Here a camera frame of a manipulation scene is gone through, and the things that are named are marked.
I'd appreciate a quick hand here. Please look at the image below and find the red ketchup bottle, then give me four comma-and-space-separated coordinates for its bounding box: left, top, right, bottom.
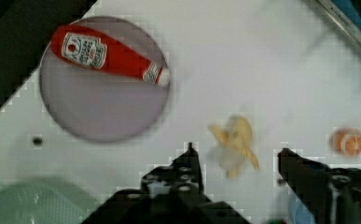
50, 24, 171, 87

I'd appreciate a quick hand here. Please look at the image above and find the lilac round plate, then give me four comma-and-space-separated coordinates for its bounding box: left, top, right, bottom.
39, 17, 172, 143

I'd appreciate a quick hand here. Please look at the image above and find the orange slice toy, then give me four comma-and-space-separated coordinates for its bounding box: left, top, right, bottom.
331, 128, 361, 157

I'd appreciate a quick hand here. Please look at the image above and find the peeled toy banana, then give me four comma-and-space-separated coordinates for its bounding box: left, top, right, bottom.
208, 116, 260, 179

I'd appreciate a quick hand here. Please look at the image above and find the silver toaster oven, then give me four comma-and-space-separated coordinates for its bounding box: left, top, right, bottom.
315, 0, 361, 48

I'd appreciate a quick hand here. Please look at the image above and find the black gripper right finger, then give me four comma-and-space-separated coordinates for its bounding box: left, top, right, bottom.
278, 147, 361, 224

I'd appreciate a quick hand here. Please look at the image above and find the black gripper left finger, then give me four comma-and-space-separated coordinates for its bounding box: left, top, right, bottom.
82, 144, 250, 224

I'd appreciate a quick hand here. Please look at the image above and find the green perforated colander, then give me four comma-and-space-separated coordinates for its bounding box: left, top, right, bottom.
0, 177, 97, 224

